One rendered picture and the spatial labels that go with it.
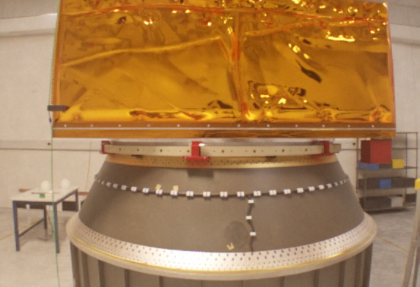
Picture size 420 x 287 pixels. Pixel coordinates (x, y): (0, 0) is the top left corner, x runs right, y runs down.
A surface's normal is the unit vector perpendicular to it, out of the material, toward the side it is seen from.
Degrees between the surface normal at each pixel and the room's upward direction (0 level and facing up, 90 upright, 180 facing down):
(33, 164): 90
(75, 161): 90
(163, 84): 88
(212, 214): 62
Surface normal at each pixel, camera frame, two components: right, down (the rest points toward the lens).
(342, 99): 0.02, -0.02
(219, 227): -0.04, -0.49
